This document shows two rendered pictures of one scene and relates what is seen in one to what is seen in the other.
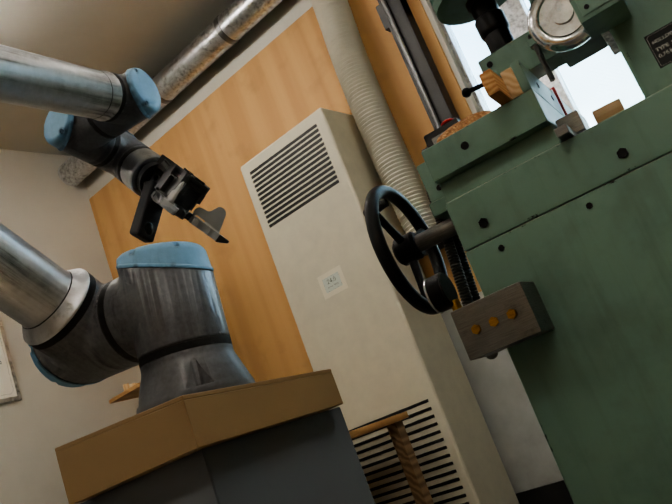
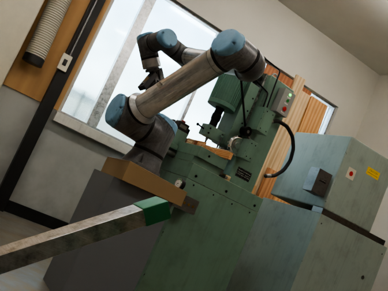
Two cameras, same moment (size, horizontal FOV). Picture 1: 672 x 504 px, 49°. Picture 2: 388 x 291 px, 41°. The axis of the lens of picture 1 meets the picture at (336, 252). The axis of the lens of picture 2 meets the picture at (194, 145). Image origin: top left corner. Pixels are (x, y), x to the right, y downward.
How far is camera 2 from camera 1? 2.28 m
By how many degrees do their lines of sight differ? 59
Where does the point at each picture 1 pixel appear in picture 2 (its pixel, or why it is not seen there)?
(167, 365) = (157, 161)
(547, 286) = not seen: hidden behind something
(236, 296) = not seen: outside the picture
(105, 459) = (148, 182)
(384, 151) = (60, 10)
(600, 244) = (207, 204)
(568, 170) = (216, 183)
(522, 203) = (205, 181)
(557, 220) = (206, 191)
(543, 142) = (217, 171)
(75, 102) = not seen: hidden behind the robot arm
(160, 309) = (167, 145)
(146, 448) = (165, 192)
